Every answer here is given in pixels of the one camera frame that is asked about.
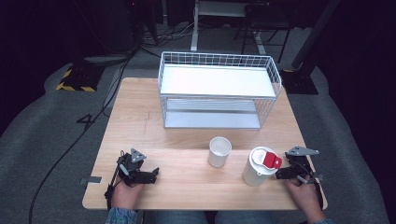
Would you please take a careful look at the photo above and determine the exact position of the white tumbler with red lid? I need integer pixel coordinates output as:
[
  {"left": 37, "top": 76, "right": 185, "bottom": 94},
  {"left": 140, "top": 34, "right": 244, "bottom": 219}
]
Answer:
[{"left": 242, "top": 146, "right": 283, "bottom": 188}]

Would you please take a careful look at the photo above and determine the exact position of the person's right hand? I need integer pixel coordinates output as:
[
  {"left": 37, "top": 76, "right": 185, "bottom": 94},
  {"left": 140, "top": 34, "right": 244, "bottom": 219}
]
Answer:
[{"left": 284, "top": 176, "right": 322, "bottom": 217}]

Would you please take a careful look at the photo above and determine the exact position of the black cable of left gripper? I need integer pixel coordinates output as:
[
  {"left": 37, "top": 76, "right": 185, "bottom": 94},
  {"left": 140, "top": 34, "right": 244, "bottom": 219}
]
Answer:
[{"left": 104, "top": 150, "right": 126, "bottom": 210}]

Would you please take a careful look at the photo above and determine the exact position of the black yellow striped stand base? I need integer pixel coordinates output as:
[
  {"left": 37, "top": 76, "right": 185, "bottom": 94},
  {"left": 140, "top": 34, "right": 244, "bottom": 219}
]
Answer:
[{"left": 55, "top": 63, "right": 106, "bottom": 93}]

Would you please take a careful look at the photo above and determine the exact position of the white cup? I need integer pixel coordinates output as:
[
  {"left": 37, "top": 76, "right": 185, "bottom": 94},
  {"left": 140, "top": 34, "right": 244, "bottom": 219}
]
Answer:
[{"left": 207, "top": 136, "right": 233, "bottom": 169}]

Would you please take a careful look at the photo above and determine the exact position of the grey tape strip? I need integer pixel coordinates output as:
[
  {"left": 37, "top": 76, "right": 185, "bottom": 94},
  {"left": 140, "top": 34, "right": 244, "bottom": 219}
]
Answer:
[{"left": 79, "top": 175, "right": 104, "bottom": 186}]

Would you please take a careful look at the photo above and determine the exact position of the white desk leg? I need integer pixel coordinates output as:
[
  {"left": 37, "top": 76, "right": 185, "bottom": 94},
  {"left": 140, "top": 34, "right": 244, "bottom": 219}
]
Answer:
[{"left": 190, "top": 0, "right": 201, "bottom": 52}]

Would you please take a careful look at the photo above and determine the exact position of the black metal chair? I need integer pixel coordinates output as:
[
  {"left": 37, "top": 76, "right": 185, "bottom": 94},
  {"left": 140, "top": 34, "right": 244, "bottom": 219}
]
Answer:
[{"left": 233, "top": 2, "right": 294, "bottom": 63}]

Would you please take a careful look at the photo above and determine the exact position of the black slanted stand pole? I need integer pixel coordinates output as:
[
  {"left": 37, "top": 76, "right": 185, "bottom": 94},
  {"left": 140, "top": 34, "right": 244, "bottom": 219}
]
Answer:
[{"left": 290, "top": 0, "right": 341, "bottom": 72}]

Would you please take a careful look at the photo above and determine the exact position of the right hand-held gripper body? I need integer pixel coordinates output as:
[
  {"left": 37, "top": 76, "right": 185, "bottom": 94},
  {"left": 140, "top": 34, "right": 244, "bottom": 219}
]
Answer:
[{"left": 285, "top": 146, "right": 324, "bottom": 185}]

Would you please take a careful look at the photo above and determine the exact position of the bundle of floor cables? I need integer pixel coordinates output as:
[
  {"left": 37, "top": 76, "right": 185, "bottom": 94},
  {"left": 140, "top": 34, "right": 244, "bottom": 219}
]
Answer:
[{"left": 138, "top": 18, "right": 195, "bottom": 50}]

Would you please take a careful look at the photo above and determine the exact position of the long black floor cable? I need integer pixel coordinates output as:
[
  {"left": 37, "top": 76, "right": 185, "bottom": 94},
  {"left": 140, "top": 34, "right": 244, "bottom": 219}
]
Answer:
[{"left": 28, "top": 54, "right": 134, "bottom": 224}]

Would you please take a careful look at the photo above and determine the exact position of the white wire shelf rack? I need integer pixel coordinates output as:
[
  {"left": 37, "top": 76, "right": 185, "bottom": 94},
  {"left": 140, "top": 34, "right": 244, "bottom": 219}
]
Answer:
[{"left": 157, "top": 50, "right": 283, "bottom": 131}]

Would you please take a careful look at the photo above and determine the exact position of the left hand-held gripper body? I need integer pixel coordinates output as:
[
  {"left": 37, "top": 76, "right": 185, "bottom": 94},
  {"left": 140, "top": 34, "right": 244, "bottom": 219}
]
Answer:
[{"left": 116, "top": 147, "right": 148, "bottom": 188}]

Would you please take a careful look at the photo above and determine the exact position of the person's left hand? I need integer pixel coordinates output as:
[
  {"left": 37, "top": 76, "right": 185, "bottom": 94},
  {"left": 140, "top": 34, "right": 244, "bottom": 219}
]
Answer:
[{"left": 110, "top": 181, "right": 145, "bottom": 210}]

